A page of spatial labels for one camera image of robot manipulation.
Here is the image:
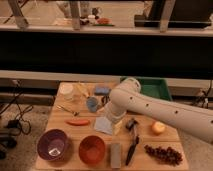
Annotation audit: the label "grey blue towel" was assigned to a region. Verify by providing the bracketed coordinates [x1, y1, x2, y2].
[94, 116, 113, 135]

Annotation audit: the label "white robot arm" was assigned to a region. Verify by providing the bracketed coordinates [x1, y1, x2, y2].
[104, 77, 213, 144]

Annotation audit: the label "red bowl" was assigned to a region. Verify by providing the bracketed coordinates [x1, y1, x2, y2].
[78, 135, 106, 166]

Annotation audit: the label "purple bowl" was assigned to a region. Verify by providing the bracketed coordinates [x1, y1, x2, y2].
[37, 129, 68, 161]

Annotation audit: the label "grey sponge block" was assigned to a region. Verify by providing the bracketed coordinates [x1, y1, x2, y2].
[110, 143, 121, 169]

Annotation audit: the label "blue cup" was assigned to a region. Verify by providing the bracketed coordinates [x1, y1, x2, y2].
[86, 97, 99, 113]

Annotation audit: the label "yellow apple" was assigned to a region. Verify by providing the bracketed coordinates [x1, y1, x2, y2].
[151, 121, 166, 135]

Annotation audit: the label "orange carrot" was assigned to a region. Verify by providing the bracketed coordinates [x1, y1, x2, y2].
[65, 119, 90, 126]

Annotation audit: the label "yellow banana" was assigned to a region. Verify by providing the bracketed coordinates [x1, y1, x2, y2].
[77, 83, 90, 98]

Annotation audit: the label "green plastic tray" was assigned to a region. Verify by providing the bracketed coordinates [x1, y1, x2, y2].
[119, 76, 173, 102]

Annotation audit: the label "dark red grapes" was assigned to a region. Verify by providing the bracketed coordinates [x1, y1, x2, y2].
[144, 145, 183, 166]

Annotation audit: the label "clear plastic cup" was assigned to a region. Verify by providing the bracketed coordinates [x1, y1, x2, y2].
[59, 83, 74, 100]

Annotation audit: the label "black handled brush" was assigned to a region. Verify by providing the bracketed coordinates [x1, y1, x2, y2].
[126, 118, 138, 140]

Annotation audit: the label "black cables on floor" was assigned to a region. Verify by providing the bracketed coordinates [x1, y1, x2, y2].
[0, 83, 34, 159]

